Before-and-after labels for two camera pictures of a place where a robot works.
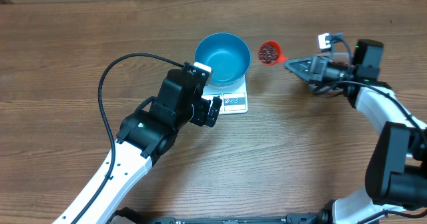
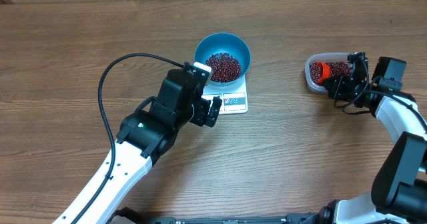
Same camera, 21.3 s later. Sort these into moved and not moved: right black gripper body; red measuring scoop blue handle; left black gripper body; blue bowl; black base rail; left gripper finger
Moved: right black gripper body; red measuring scoop blue handle
Not moved: blue bowl; left black gripper body; left gripper finger; black base rail
